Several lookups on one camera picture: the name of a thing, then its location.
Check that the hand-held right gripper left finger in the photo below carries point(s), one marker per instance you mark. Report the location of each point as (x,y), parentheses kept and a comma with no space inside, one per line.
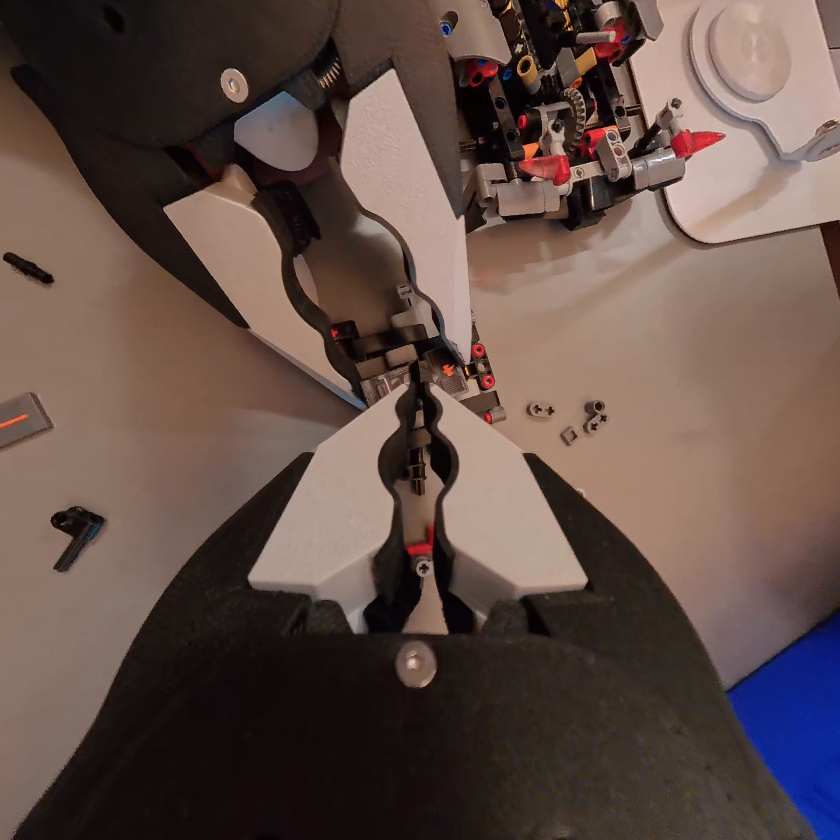
(315,525)

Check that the white book stand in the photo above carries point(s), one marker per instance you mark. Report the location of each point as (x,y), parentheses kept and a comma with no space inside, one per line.
(741,131)

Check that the grey two-hole lego liftarm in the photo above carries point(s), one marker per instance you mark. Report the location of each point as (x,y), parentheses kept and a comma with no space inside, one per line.
(597,423)
(541,411)

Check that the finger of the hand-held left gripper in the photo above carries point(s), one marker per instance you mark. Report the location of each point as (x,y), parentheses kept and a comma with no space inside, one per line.
(223,249)
(407,164)

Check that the large lego car chassis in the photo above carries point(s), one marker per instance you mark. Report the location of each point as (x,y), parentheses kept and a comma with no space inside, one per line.
(558,85)

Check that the grey tile orange stripe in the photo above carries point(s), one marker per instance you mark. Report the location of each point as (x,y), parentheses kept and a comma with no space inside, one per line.
(23,420)

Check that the black lego pin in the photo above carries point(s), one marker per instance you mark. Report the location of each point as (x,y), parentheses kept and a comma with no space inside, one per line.
(26,267)
(417,469)

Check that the blue storage bin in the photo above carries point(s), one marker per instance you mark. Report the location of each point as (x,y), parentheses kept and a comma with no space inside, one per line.
(800,722)

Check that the black grey lego subassembly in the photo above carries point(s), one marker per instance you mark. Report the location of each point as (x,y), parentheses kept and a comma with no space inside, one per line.
(384,342)

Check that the dark grey lego bush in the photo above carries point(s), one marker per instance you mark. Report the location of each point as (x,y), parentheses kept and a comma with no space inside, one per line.
(594,407)

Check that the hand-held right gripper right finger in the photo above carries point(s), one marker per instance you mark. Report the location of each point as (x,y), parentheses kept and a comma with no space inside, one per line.
(512,525)

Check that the black angled lego connector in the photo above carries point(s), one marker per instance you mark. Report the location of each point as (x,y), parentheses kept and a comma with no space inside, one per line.
(79,525)

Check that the small grey square lego tile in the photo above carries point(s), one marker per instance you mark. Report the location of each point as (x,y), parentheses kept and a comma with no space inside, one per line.
(569,436)

